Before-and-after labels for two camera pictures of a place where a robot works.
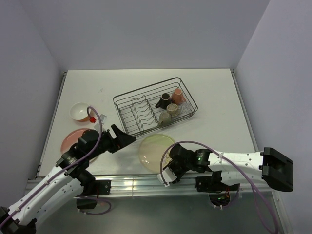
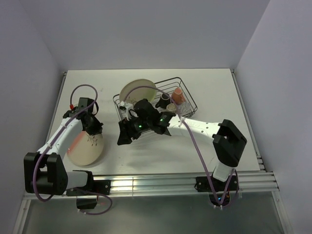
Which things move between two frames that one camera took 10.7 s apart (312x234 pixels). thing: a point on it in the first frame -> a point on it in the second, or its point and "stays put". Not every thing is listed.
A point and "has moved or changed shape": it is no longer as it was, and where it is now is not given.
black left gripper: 122,140 -> 97,129
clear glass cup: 185,107 stays put
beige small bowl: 172,109 stays put
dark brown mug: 165,100 stays put
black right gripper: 170,165 -> 126,131
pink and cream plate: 70,139 has moved or changed shape
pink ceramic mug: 178,97 stays put
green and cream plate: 152,148 -> 139,93
